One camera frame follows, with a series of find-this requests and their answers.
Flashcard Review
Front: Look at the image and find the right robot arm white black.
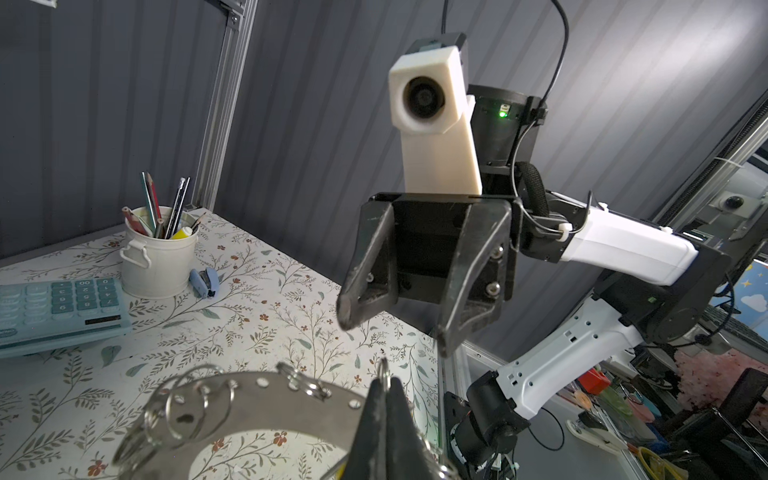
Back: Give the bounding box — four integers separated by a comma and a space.
336, 32, 733, 479

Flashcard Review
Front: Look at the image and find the grey beaded keyring coil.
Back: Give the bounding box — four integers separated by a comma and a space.
113, 359, 459, 479

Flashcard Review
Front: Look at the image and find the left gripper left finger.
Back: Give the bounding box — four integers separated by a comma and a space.
341, 379, 387, 480

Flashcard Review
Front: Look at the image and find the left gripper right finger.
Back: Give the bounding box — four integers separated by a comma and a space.
385, 377, 438, 480

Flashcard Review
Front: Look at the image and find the white pen cup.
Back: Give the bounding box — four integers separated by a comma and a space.
119, 171, 203, 299

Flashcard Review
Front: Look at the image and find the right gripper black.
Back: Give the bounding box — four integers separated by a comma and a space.
336, 192, 519, 358

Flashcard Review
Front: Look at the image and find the floral table mat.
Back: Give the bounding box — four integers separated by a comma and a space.
1, 213, 439, 479

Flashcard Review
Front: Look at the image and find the teal calculator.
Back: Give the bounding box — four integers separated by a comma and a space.
1, 277, 132, 359

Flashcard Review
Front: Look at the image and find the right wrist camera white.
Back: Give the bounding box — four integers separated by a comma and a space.
388, 32, 482, 195

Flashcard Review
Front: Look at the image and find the small blue eraser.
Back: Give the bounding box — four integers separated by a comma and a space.
189, 267, 220, 299

